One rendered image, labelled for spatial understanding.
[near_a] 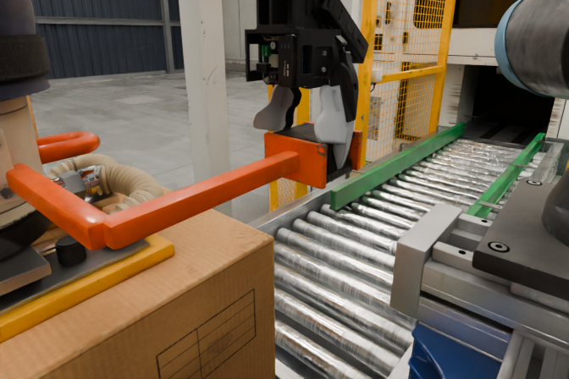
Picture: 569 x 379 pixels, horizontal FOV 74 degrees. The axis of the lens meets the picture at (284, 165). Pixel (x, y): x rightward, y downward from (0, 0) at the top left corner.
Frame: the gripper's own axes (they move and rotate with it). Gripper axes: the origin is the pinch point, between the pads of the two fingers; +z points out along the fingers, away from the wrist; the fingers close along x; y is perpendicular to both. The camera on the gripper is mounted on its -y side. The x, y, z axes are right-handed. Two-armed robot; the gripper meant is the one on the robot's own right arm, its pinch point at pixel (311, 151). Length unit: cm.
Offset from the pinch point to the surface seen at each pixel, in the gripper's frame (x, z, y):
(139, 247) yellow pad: -13.2, 10.7, 16.3
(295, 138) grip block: 0.0, -2.3, 3.2
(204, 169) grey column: -122, 52, -78
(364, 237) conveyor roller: -27, 54, -72
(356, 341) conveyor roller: -5, 53, -28
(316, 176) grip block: 3.4, 1.3, 3.7
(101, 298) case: -10.9, 13.2, 22.4
